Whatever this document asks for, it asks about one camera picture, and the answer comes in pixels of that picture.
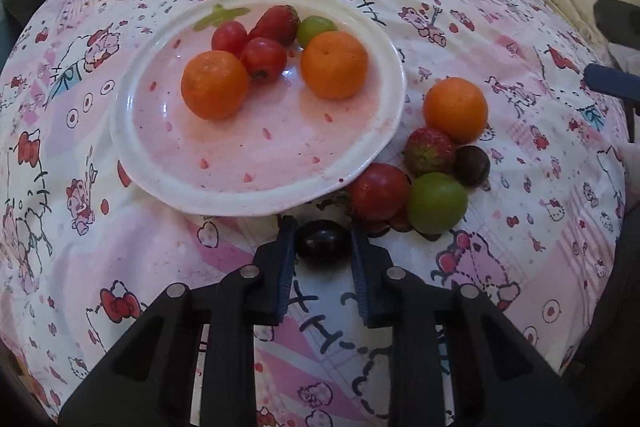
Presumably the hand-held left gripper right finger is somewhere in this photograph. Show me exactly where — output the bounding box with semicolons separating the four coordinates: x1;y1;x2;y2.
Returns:
349;222;586;427

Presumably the pink cartoon printed blanket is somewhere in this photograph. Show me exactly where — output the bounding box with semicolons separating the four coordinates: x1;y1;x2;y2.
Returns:
0;0;628;427

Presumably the red strawberry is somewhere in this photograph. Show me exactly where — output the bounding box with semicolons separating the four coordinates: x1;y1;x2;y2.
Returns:
403;127;457;176
248;4;301;47

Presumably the dark purple plum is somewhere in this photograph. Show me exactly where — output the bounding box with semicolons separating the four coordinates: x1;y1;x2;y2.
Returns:
452;146;491;188
296;219;351;269

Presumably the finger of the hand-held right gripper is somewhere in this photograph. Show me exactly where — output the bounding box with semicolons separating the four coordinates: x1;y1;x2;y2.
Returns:
593;0;640;58
582;63;640;102

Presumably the red cherry tomato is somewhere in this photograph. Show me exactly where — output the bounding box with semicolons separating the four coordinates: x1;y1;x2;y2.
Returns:
239;37;288;81
347;162;412;222
211;20;249;55

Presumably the orange mandarin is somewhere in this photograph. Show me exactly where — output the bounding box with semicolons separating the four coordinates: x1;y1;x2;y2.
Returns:
300;30;369;101
180;50;250;121
423;77;489;144

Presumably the white plastic plate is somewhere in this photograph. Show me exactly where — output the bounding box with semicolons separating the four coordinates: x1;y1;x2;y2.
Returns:
109;0;406;215

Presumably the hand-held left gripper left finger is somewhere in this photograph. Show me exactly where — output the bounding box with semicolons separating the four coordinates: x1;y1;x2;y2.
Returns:
57;214;301;427

